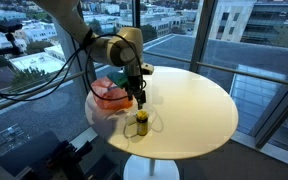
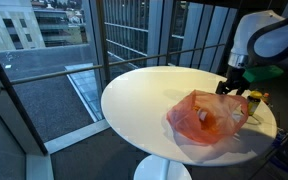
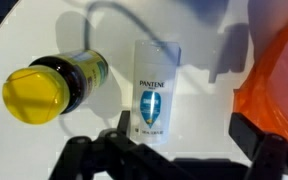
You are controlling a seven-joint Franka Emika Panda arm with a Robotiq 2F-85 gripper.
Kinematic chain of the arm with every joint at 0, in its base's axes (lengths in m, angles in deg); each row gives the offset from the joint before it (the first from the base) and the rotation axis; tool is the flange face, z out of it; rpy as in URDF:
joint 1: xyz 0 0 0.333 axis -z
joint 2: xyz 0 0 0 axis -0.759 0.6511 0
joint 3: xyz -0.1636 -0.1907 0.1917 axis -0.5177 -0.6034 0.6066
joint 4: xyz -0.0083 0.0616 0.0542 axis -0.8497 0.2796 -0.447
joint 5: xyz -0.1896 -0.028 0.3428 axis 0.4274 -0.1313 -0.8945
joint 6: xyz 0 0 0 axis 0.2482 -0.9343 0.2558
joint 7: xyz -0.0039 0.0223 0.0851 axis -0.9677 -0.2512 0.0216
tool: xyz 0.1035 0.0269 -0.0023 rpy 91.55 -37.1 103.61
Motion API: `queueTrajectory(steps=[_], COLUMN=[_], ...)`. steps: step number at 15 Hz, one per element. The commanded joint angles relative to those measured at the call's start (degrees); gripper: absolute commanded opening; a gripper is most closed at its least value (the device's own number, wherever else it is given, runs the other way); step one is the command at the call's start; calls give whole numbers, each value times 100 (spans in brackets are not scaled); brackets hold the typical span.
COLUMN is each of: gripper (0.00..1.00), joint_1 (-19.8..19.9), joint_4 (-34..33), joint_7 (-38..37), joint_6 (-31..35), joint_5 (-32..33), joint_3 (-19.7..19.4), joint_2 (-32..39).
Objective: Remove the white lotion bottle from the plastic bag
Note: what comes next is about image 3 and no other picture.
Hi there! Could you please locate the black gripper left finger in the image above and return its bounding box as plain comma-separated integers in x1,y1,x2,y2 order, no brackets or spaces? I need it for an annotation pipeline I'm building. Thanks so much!
48,110,158,180

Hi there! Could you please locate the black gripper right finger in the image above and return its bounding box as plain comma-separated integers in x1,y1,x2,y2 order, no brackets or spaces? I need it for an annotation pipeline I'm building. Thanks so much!
228,112,288,180

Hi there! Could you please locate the white Pantene lotion bottle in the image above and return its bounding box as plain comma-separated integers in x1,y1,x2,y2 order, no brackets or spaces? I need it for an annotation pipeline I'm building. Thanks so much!
129,38,182,147

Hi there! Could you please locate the orange translucent plastic bag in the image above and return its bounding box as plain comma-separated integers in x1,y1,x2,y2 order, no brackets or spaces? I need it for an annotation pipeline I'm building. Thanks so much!
232,12,288,148

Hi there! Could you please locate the dark bottle with yellow cap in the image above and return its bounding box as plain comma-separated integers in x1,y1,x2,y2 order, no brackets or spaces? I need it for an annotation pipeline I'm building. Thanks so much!
1,48,110,126

